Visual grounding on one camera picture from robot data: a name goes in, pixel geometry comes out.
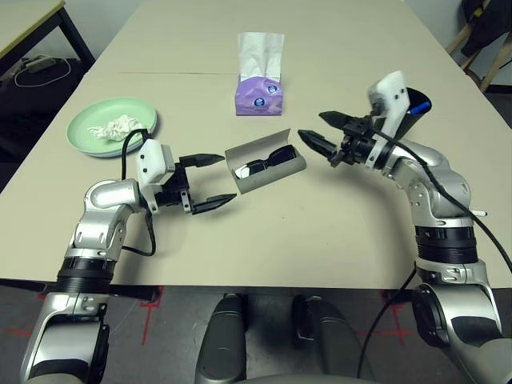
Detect black plastic cup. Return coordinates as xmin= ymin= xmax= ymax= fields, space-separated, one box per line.
xmin=399 ymin=88 xmax=433 ymax=141

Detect white floor cable loop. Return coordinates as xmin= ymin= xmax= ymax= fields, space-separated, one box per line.
xmin=14 ymin=58 xmax=73 ymax=88

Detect grey robot torso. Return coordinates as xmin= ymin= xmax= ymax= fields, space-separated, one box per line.
xmin=194 ymin=374 xmax=321 ymax=384

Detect grey robot leg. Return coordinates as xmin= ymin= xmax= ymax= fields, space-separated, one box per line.
xmin=291 ymin=294 xmax=375 ymax=384
xmin=194 ymin=293 xmax=249 ymax=379

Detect dark jacket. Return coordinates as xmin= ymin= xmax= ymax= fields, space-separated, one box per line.
xmin=459 ymin=0 xmax=512 ymax=59

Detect grey robot left leg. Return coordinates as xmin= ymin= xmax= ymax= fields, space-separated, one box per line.
xmin=194 ymin=293 xmax=249 ymax=379

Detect grey robot right leg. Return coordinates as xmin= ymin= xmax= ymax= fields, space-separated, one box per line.
xmin=291 ymin=294 xmax=375 ymax=384

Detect green plate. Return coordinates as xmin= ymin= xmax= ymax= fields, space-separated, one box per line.
xmin=66 ymin=97 xmax=158 ymax=155

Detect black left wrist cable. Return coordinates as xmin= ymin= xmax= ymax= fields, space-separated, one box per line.
xmin=119 ymin=128 xmax=157 ymax=257

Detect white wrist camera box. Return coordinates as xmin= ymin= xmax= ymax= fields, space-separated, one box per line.
xmin=367 ymin=70 xmax=411 ymax=139
xmin=134 ymin=138 xmax=174 ymax=189

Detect grey power adapter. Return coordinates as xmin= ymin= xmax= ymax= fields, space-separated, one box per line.
xmin=23 ymin=55 xmax=55 ymax=73

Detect side table black frame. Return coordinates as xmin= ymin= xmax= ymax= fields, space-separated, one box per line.
xmin=0 ymin=0 xmax=95 ymax=77

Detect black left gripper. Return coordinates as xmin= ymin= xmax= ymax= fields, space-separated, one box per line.
xmin=154 ymin=153 xmax=238 ymax=216

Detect grey glasses case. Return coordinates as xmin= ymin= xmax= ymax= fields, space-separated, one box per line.
xmin=224 ymin=127 xmax=308 ymax=196

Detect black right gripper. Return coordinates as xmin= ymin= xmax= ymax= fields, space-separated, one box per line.
xmin=298 ymin=110 xmax=385 ymax=167

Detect purple tissue box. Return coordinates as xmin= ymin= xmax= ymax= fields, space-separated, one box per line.
xmin=234 ymin=74 xmax=285 ymax=118

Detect black sunglasses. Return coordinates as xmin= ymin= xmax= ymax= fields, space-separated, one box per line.
xmin=234 ymin=146 xmax=299 ymax=179

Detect wooden stool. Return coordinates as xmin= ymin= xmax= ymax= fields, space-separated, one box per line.
xmin=446 ymin=0 xmax=512 ymax=93

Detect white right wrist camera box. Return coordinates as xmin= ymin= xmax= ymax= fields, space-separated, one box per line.
xmin=367 ymin=70 xmax=411 ymax=139

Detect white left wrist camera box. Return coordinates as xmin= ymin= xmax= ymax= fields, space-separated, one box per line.
xmin=134 ymin=138 xmax=174 ymax=189

